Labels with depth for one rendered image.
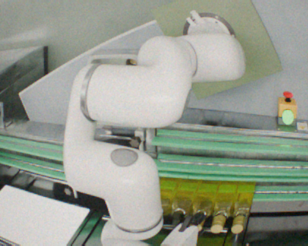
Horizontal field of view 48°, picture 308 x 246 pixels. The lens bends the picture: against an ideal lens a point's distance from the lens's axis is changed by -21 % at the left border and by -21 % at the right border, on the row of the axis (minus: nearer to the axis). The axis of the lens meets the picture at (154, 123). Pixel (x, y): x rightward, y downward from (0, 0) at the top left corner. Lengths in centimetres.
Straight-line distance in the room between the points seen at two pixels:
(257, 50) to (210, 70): 43
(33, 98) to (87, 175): 97
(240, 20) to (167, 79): 59
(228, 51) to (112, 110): 24
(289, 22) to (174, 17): 38
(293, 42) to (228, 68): 54
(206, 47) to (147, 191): 28
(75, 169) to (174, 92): 17
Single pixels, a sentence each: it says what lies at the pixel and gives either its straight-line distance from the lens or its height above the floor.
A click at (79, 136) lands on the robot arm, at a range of 61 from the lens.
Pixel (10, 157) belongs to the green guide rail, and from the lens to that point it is 152.
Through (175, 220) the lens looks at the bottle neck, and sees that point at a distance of 106.
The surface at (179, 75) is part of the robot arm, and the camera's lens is 56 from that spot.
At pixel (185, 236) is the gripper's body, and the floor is 126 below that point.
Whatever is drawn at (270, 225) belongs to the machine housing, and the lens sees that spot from 129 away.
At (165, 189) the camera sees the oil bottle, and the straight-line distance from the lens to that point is 113.
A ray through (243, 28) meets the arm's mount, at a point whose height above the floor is 84.
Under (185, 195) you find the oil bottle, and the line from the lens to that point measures 110.
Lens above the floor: 195
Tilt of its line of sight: 62 degrees down
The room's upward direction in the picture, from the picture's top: 146 degrees counter-clockwise
